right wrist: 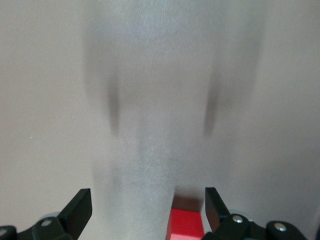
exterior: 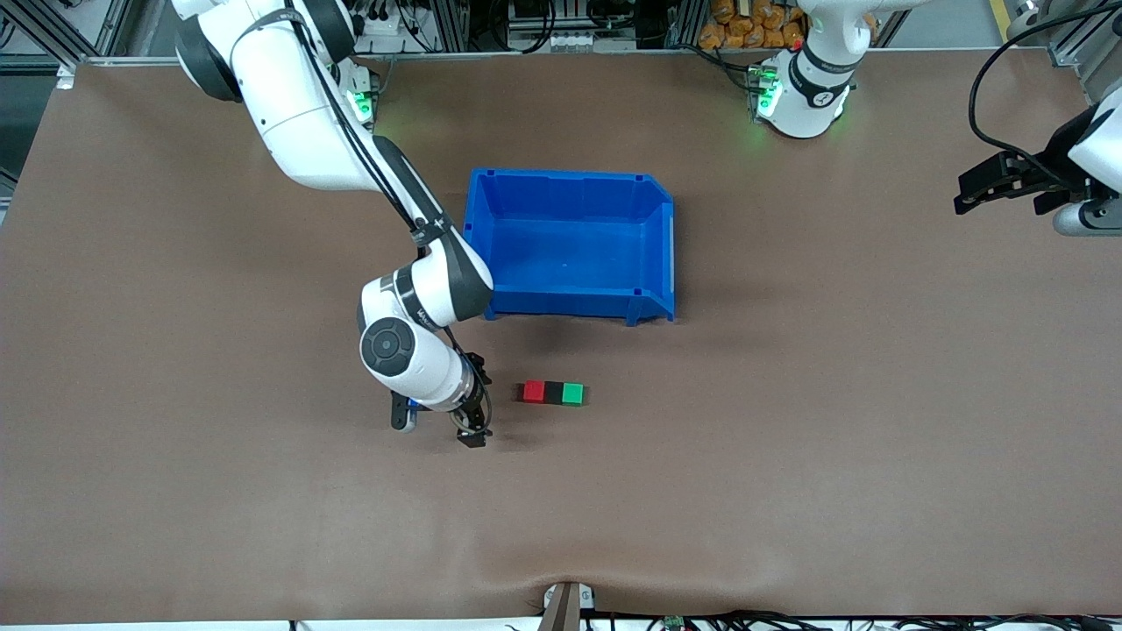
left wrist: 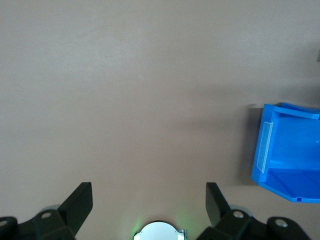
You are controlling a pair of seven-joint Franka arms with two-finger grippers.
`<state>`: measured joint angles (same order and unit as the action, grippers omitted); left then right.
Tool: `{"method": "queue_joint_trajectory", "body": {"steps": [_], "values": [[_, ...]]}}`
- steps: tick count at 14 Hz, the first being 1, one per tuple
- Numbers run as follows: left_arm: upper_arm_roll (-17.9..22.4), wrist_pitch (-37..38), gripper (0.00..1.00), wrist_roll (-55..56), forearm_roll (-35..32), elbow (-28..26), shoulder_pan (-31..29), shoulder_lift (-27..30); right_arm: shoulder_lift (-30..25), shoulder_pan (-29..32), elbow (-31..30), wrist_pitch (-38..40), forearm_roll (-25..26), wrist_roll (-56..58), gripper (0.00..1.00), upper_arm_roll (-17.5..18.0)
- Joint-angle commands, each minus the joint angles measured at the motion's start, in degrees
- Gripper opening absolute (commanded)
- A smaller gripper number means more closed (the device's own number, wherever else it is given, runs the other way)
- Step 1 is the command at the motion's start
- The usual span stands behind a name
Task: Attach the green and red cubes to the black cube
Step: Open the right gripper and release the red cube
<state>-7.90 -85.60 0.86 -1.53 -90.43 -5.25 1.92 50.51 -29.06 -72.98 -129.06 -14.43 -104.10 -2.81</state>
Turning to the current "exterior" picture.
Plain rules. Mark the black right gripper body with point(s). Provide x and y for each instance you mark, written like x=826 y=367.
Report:
x=474 y=402

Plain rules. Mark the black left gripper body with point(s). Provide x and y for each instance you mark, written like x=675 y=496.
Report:
x=1049 y=160

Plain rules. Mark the red cube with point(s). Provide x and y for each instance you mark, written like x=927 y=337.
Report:
x=534 y=392

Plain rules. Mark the green cube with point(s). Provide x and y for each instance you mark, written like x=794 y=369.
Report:
x=573 y=394

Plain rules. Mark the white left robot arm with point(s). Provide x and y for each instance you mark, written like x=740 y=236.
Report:
x=802 y=109

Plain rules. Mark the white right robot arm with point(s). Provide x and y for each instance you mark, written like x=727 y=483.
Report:
x=298 y=114

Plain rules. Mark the black cube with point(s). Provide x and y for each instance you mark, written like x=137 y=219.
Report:
x=554 y=393

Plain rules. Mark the blue plastic storage bin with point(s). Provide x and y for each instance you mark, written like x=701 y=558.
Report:
x=578 y=254

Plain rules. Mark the brown table mat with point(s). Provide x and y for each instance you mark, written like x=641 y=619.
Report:
x=351 y=526

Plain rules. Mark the orange packaged goods pile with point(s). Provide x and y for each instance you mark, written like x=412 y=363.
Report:
x=754 y=24

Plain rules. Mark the white terminal block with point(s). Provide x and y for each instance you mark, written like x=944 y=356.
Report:
x=543 y=41

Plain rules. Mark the white power strip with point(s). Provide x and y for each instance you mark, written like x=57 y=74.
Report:
x=386 y=26

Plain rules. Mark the aluminium frame strut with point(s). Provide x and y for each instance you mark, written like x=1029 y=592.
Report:
x=1074 y=48
x=53 y=35

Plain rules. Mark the grey metal clamp bracket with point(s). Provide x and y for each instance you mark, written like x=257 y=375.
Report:
x=568 y=605

